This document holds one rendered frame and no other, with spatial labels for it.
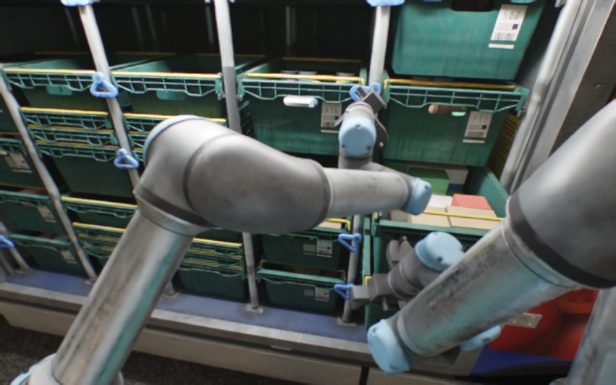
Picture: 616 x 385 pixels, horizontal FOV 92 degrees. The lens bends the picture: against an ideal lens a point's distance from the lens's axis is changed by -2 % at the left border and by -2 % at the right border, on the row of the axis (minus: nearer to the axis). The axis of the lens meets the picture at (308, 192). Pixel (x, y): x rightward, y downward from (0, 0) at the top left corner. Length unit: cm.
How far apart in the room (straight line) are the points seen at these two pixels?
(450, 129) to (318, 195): 75
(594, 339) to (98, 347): 58
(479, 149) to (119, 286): 101
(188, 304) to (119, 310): 125
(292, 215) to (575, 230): 24
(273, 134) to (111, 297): 76
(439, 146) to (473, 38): 32
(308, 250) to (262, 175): 99
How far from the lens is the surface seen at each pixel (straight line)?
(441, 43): 100
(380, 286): 71
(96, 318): 49
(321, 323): 155
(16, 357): 287
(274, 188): 33
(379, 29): 94
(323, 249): 129
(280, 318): 157
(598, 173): 26
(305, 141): 106
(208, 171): 34
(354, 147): 65
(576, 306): 138
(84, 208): 172
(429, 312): 42
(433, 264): 58
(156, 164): 43
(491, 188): 113
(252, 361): 173
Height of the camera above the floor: 189
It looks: 30 degrees down
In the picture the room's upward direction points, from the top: 1 degrees clockwise
